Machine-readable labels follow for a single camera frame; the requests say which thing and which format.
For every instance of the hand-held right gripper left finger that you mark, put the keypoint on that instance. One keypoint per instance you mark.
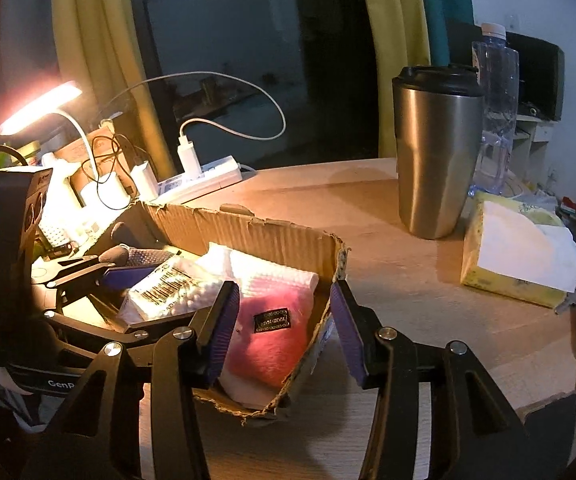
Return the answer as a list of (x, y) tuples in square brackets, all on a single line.
[(223, 330)]

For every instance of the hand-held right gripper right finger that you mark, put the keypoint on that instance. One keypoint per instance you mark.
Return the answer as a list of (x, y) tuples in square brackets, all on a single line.
[(347, 330)]

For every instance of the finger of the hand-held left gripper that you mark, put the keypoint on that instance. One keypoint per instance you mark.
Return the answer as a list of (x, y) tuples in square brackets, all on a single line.
[(123, 276), (98, 327)]

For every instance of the dark patterned sock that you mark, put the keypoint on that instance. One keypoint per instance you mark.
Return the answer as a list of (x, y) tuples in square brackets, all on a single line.
[(143, 257)]

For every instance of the clear cotton swab packet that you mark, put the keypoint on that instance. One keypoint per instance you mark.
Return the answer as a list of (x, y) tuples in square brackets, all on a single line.
[(178, 290)]

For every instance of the fluffy cloth with black label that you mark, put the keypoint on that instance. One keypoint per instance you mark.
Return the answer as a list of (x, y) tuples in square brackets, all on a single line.
[(278, 355)]

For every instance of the white textured cloth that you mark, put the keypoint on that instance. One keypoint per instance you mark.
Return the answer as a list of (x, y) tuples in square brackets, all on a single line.
[(245, 392)]

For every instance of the cardboard box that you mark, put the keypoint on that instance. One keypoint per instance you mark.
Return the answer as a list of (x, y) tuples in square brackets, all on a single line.
[(278, 240)]

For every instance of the white plastic bottle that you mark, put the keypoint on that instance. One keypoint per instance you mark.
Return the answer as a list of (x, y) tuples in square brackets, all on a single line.
[(60, 195)]

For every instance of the white plug adapter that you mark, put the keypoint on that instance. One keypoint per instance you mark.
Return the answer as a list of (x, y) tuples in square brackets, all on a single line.
[(144, 180)]

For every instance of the brown paper box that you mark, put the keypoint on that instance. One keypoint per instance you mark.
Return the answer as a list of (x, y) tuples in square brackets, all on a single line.
[(75, 152)]

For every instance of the white desk lamp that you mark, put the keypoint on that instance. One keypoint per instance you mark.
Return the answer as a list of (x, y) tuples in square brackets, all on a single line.
[(43, 107)]

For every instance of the white power strip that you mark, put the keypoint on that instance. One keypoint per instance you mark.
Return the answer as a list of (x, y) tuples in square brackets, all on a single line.
[(213, 172)]

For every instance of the yellow tissue box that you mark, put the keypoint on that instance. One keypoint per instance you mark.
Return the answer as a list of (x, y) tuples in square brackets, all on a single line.
[(507, 250)]

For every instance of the stainless steel tumbler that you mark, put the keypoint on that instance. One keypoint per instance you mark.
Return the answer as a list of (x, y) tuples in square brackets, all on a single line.
[(435, 160)]

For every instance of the yellow curtain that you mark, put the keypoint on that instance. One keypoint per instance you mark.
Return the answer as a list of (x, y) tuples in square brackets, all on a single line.
[(392, 35), (93, 35)]

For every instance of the white computer desk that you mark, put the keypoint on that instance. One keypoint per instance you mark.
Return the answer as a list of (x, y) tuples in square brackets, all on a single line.
[(532, 140)]

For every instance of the clear plastic water bottle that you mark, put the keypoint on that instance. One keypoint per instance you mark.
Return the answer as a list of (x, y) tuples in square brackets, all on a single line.
[(500, 110)]

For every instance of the dark glass window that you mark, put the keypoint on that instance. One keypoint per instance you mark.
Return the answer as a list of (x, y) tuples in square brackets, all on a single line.
[(248, 35)]

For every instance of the teal curtain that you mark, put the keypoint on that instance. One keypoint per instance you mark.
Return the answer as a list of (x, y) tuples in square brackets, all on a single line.
[(442, 10)]

